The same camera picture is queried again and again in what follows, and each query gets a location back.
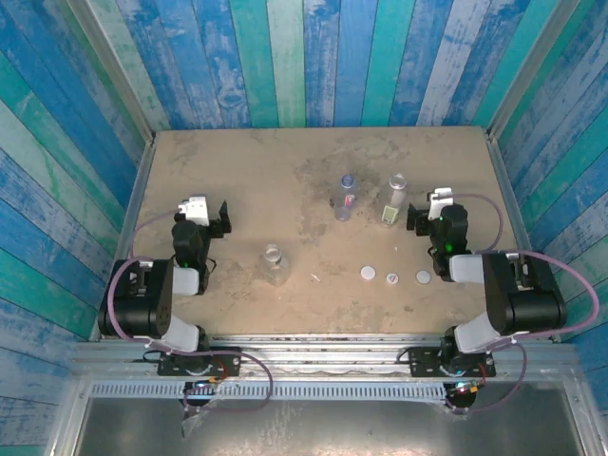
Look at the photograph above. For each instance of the clear ribbed labelled bottle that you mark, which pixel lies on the clear ribbed labelled bottle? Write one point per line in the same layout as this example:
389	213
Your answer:
392	206

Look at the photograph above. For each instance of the plain white bottle cap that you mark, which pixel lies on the plain white bottle cap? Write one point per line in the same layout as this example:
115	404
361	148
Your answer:
423	277
367	272

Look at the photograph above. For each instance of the white cap red blue print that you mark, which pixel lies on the white cap red blue print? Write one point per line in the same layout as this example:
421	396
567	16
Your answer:
392	279

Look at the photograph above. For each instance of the short clear plastic bottle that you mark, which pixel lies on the short clear plastic bottle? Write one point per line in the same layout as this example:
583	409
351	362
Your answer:
275	268

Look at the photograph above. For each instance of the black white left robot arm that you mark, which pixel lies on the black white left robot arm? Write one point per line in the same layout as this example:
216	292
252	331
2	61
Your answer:
142	304

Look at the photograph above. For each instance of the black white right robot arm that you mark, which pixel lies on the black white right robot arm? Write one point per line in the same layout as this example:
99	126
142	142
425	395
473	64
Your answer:
522	304

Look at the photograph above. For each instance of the small circuit board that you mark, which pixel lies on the small circuit board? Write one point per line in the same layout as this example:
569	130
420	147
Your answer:
464	387
203	384

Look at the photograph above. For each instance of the steel sheet panel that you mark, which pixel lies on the steel sheet panel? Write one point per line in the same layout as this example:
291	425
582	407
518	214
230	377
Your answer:
332	427

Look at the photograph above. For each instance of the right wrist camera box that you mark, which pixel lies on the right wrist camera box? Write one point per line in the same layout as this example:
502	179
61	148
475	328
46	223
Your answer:
438	204

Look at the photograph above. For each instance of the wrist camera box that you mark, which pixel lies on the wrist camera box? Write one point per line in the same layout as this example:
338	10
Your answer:
438	204
195	211

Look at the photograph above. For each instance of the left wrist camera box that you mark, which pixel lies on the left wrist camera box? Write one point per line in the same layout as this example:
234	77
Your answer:
195	211

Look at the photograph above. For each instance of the aluminium table side rail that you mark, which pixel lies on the aluminium table side rail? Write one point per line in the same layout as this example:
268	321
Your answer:
509	190
139	190

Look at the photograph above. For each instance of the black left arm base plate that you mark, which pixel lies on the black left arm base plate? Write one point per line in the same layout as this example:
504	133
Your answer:
228	363

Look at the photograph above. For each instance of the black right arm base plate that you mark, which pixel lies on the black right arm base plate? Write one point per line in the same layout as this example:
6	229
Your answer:
423	363

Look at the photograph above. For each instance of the aluminium mounting rail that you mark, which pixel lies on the aluminium mounting rail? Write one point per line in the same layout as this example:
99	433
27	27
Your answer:
323	354

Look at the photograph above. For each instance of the aluminium frame post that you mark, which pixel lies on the aluminium frame post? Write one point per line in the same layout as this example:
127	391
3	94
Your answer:
536	66
115	66

